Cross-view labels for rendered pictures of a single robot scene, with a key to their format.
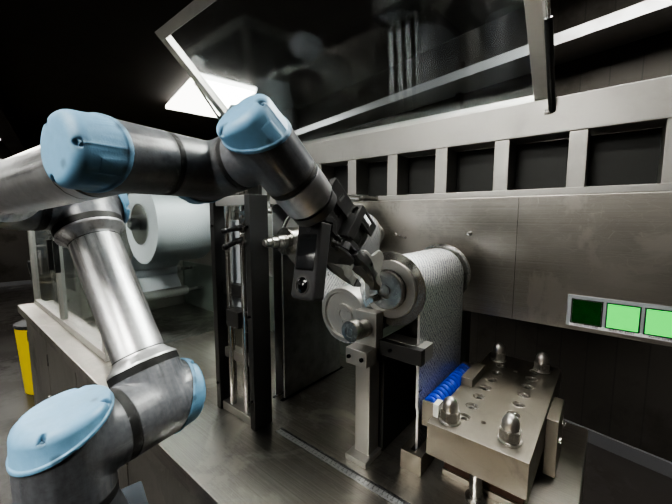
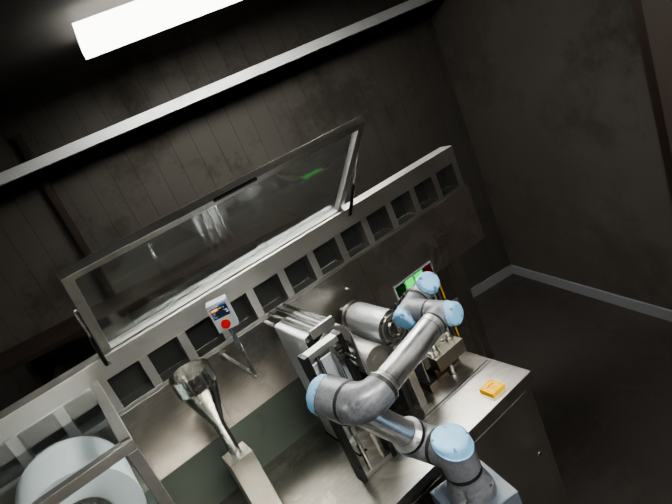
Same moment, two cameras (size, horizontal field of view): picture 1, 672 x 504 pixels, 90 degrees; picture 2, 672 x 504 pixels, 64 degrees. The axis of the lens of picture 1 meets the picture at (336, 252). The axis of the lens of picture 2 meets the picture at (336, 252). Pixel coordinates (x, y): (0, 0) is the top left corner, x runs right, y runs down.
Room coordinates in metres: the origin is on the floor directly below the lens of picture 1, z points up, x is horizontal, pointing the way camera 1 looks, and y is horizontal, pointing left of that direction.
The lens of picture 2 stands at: (0.00, 1.63, 2.24)
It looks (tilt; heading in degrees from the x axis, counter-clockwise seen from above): 18 degrees down; 293
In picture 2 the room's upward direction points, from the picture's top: 24 degrees counter-clockwise
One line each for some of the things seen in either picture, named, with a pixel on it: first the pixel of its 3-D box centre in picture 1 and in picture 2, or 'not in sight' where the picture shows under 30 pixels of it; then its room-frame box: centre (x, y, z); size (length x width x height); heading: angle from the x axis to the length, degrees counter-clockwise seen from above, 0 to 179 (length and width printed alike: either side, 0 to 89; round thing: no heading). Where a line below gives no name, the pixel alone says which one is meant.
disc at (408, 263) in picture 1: (390, 288); (393, 327); (0.65, -0.11, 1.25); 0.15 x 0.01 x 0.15; 51
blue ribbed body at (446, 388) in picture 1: (450, 385); not in sight; (0.69, -0.25, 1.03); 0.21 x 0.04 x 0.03; 141
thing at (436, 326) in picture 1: (441, 345); not in sight; (0.70, -0.23, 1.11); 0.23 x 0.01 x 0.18; 141
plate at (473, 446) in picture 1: (503, 404); (419, 344); (0.66, -0.35, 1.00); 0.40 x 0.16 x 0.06; 141
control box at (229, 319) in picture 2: not in sight; (222, 314); (1.02, 0.30, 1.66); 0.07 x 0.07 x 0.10; 30
